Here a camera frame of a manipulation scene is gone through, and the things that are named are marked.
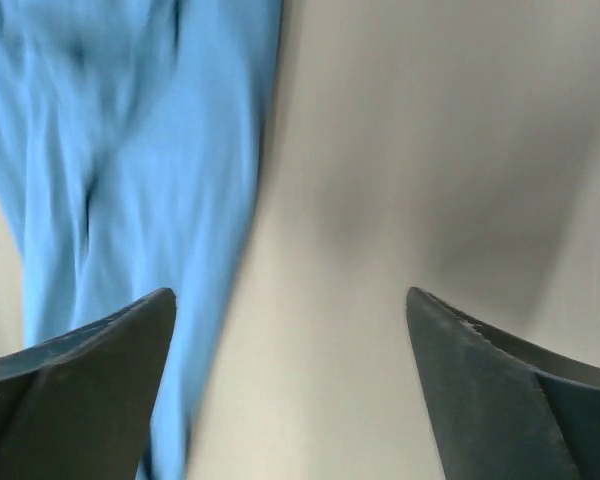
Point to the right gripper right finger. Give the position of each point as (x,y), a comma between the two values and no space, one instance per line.
(501,407)

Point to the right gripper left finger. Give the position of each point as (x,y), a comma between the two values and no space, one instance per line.
(79,405)

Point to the blue t shirt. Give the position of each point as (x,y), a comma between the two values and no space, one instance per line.
(129,154)

